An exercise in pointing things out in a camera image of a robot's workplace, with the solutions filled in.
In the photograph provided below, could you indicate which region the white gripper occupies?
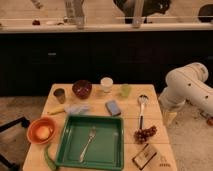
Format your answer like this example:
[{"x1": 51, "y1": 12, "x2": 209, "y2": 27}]
[{"x1": 160, "y1": 100, "x2": 185, "y2": 126}]

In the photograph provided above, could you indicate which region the silver metal fork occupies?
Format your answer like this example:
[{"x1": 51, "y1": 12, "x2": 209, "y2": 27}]
[{"x1": 79, "y1": 127, "x2": 96, "y2": 163}]

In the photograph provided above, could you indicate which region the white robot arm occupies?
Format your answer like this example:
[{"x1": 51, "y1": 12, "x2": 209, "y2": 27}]
[{"x1": 158, "y1": 62, "x2": 213, "y2": 126}]

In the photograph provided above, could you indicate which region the bunch of red grapes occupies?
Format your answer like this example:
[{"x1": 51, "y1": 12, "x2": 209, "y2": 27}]
[{"x1": 134, "y1": 126, "x2": 157, "y2": 144}]

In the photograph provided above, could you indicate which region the wooden table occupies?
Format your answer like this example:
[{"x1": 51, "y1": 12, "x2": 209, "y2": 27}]
[{"x1": 23, "y1": 84, "x2": 178, "y2": 171}]

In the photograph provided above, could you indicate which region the small dark box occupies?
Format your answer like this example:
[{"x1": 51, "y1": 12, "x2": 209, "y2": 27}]
[{"x1": 132, "y1": 144, "x2": 157, "y2": 171}]

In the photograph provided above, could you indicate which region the light green cup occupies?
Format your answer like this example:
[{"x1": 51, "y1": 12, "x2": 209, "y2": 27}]
[{"x1": 121, "y1": 84, "x2": 131, "y2": 98}]

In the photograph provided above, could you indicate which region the blue sponge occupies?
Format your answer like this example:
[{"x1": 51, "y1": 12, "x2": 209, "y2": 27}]
[{"x1": 105, "y1": 100, "x2": 121, "y2": 116}]

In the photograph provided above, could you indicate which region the white cup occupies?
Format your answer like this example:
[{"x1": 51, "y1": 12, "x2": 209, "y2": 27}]
[{"x1": 100, "y1": 77, "x2": 113, "y2": 93}]

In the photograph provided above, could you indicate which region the green plastic tray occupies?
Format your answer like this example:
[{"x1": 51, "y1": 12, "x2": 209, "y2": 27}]
[{"x1": 55, "y1": 115, "x2": 124, "y2": 171}]

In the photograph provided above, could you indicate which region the dark maroon bowl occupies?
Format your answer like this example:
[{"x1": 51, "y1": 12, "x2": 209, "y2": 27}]
[{"x1": 72, "y1": 80, "x2": 92, "y2": 99}]

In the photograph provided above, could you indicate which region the grey metal cup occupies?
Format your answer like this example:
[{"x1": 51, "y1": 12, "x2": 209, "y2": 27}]
[{"x1": 53, "y1": 88, "x2": 66, "y2": 104}]

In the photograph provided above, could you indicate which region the yellow lemon in bowl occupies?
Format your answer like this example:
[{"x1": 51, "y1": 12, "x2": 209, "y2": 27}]
[{"x1": 36, "y1": 126, "x2": 50, "y2": 140}]

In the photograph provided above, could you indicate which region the orange bowl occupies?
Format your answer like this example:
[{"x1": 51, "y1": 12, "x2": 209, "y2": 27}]
[{"x1": 27, "y1": 117, "x2": 56, "y2": 144}]

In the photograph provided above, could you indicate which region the dark cabinet counter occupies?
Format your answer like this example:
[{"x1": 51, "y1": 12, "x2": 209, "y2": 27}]
[{"x1": 0, "y1": 26, "x2": 213, "y2": 96}]

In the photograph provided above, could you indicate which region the silver spoon with dark handle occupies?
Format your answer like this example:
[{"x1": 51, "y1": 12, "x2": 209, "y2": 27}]
[{"x1": 138, "y1": 94, "x2": 149, "y2": 129}]

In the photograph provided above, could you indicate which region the black chair frame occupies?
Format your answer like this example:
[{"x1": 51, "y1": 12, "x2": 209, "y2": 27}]
[{"x1": 0, "y1": 117, "x2": 30, "y2": 171}]

